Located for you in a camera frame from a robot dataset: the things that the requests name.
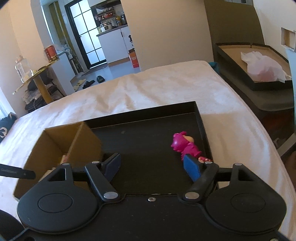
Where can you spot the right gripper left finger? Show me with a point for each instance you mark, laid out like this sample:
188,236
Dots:
100,175

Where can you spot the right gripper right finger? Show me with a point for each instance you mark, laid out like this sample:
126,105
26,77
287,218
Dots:
202,175

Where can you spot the Minnie mouse red figurine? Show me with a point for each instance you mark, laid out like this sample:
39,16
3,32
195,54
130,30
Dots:
204,160

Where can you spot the brown cardboard box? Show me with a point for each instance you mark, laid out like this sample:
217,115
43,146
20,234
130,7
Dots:
74,143

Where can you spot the white power adapter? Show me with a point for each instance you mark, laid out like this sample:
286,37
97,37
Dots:
46,175

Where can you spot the magenta figurine toy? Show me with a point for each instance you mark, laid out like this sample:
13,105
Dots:
184,144

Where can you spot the black shallow tray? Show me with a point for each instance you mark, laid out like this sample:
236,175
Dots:
143,138

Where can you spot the round gold side table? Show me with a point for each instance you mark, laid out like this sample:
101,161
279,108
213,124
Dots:
39,83

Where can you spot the black slippers on floor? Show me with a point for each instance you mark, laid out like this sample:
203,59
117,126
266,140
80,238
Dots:
99,79

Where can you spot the clear glass jar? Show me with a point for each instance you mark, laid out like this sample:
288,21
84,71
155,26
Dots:
23,69

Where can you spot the white plastic bag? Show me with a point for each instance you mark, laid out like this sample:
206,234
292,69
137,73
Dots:
262,68

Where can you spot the orange box on floor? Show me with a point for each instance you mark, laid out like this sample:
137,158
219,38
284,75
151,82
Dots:
133,58

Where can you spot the cardboard lined black tray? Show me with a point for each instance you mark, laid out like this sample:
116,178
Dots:
231,52

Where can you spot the red tin can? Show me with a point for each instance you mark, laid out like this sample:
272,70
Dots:
51,53

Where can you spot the white kitchen cabinet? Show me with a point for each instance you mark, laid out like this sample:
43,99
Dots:
115,43

